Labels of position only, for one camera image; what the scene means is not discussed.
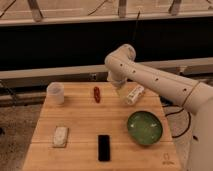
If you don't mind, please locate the black smartphone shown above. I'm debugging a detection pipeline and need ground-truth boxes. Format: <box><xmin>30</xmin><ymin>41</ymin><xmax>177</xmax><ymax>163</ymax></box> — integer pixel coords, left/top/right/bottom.
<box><xmin>98</xmin><ymin>135</ymin><xmax>110</xmax><ymax>162</ymax></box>

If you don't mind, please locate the white plastic bottle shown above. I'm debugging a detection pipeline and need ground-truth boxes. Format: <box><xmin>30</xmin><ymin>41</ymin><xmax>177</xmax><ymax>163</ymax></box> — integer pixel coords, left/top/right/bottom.
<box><xmin>126</xmin><ymin>85</ymin><xmax>144</xmax><ymax>105</ymax></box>

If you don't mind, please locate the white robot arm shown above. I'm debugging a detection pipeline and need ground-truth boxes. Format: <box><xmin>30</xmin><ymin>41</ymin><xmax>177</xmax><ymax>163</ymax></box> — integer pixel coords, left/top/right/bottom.
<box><xmin>105</xmin><ymin>44</ymin><xmax>213</xmax><ymax>171</ymax></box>

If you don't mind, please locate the black cable on floor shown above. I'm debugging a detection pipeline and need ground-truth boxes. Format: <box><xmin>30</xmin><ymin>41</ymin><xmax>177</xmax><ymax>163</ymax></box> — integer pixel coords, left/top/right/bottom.
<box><xmin>161</xmin><ymin>96</ymin><xmax>193</xmax><ymax>139</ymax></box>

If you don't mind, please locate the green bowl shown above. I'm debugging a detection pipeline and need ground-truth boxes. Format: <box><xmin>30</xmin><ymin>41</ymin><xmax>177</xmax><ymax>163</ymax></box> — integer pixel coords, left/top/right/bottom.
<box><xmin>127</xmin><ymin>111</ymin><xmax>163</xmax><ymax>146</ymax></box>

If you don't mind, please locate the black hanging cable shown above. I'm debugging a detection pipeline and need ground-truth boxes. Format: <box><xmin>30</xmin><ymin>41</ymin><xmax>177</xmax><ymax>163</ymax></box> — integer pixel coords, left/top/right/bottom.
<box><xmin>131</xmin><ymin>10</ymin><xmax>142</xmax><ymax>46</ymax></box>

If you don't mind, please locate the translucent plastic cup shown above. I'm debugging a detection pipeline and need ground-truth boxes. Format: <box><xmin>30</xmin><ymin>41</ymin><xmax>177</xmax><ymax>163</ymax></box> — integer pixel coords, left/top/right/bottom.
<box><xmin>46</xmin><ymin>82</ymin><xmax>64</xmax><ymax>105</ymax></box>

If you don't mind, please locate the white sponge block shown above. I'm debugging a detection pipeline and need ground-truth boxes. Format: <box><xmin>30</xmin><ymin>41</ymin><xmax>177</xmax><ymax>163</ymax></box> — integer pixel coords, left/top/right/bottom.
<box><xmin>53</xmin><ymin>127</ymin><xmax>69</xmax><ymax>148</ymax></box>

